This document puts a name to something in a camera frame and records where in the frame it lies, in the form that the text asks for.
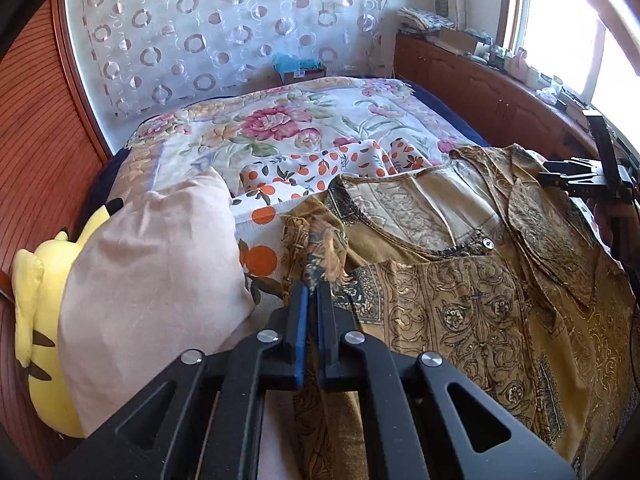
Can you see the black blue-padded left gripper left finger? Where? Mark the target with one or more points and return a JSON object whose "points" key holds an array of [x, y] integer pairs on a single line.
{"points": [[201, 417]]}

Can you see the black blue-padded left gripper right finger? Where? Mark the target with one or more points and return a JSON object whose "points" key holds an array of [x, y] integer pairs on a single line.
{"points": [[421, 417]]}

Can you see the golden brown patterned garment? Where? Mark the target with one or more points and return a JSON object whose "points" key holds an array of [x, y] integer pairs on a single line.
{"points": [[503, 278]]}

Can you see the wooden low cabinet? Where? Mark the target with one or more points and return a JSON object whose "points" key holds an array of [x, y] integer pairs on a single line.
{"points": [[502, 110]]}

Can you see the pink folded pillow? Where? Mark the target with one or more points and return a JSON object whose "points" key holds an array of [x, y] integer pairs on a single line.
{"points": [[160, 277]]}

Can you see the white bottle on cabinet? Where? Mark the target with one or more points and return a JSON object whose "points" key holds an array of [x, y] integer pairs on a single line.
{"points": [[518, 67]]}

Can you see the cardboard box on cabinet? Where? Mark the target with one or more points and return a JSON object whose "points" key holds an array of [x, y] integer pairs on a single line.
{"points": [[459, 43]]}

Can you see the yellow plush toy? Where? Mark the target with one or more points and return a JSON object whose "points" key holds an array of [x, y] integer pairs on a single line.
{"points": [[38, 281]]}

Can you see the stack of folded cloths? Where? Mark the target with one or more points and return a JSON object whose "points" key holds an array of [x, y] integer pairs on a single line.
{"points": [[424, 21]]}

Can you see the floral bed sheet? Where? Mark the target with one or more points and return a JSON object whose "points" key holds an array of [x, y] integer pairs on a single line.
{"points": [[302, 134]]}

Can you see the wooden headboard panel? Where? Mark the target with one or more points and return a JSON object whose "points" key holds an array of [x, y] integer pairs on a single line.
{"points": [[51, 151]]}

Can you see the teal box behind bed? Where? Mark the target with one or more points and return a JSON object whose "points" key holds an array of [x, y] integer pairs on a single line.
{"points": [[291, 70]]}

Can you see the white circle patterned curtain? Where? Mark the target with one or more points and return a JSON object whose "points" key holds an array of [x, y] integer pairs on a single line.
{"points": [[138, 56]]}

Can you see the window with wooden frame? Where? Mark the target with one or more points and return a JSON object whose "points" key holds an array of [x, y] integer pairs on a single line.
{"points": [[566, 40]]}

